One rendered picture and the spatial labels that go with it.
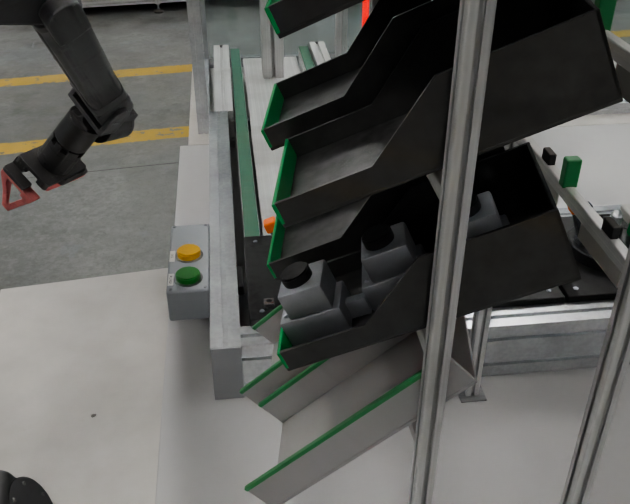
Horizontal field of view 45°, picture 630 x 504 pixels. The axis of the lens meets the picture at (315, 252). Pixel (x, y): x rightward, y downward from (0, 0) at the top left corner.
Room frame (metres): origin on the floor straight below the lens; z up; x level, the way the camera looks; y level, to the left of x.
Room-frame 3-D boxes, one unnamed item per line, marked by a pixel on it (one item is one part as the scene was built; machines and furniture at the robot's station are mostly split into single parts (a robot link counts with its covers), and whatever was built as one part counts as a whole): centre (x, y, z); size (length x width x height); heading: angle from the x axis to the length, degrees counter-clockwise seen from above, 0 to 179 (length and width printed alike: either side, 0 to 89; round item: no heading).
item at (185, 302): (1.09, 0.22, 0.93); 0.21 x 0.07 x 0.06; 7
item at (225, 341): (1.28, 0.18, 0.91); 0.89 x 0.06 x 0.11; 7
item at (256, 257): (1.03, -0.01, 0.96); 0.24 x 0.24 x 0.02; 7
